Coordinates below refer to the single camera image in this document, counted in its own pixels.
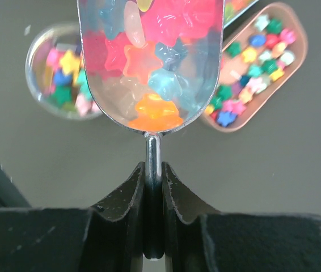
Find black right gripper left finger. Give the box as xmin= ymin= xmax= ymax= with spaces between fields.
xmin=0 ymin=163 xmax=145 ymax=271

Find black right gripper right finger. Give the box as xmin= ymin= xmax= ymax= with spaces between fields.
xmin=162 ymin=163 xmax=321 ymax=271

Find silver metal scoop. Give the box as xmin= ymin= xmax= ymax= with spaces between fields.
xmin=77 ymin=1 xmax=225 ymax=260

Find pink candy tray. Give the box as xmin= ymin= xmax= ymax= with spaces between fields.
xmin=201 ymin=2 xmax=308 ymax=133

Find light blue candy tray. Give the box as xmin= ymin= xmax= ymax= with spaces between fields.
xmin=223 ymin=0 xmax=259 ymax=28

